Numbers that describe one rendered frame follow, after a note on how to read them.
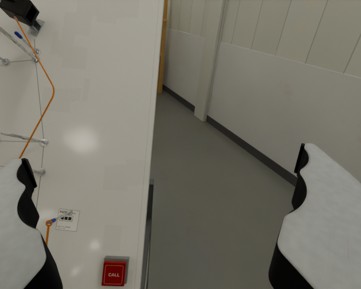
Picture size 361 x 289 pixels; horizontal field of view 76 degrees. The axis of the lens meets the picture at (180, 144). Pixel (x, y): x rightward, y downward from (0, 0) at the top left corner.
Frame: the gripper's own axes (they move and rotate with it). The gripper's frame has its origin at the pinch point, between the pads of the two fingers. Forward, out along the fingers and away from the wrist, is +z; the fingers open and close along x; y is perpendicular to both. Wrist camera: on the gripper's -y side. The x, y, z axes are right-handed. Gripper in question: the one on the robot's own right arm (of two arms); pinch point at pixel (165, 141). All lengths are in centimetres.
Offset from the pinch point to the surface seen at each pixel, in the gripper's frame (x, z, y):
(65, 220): -27, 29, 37
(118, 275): -14, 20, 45
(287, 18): 128, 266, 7
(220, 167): 56, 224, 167
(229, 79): 85, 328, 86
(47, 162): -31, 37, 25
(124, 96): -12, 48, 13
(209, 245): 24, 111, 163
